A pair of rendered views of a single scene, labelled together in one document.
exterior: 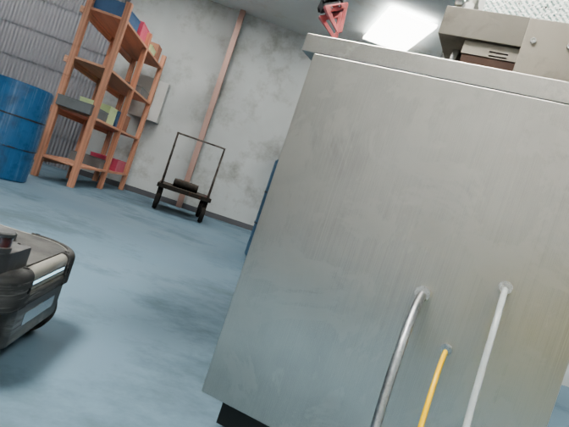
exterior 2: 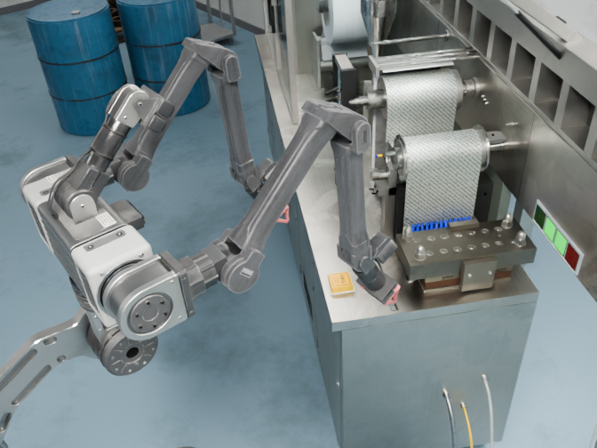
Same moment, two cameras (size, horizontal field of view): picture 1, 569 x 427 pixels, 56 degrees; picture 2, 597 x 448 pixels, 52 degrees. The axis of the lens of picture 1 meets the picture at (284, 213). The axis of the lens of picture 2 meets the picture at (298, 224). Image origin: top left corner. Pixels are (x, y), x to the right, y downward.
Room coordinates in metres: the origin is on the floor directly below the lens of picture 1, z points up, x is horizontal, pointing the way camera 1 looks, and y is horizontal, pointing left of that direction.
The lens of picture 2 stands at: (0.07, 0.77, 2.25)
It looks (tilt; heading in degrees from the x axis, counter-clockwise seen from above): 37 degrees down; 331
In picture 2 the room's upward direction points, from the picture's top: 4 degrees counter-clockwise
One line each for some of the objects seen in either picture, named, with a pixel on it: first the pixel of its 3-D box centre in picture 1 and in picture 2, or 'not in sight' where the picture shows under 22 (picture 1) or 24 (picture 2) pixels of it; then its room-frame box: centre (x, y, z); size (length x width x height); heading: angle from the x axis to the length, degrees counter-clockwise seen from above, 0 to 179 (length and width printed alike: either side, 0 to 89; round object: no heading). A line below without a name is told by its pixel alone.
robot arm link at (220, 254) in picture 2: not in sight; (224, 266); (0.99, 0.44, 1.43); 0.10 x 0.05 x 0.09; 97
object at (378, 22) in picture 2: not in sight; (376, 80); (1.95, -0.69, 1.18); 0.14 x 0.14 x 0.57
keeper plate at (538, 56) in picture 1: (549, 52); (478, 275); (1.01, -0.37, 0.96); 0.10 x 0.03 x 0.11; 67
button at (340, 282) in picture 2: not in sight; (340, 282); (1.27, -0.04, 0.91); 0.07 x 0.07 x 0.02; 67
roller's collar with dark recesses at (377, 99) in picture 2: not in sight; (375, 99); (1.57, -0.39, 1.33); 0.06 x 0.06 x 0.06; 67
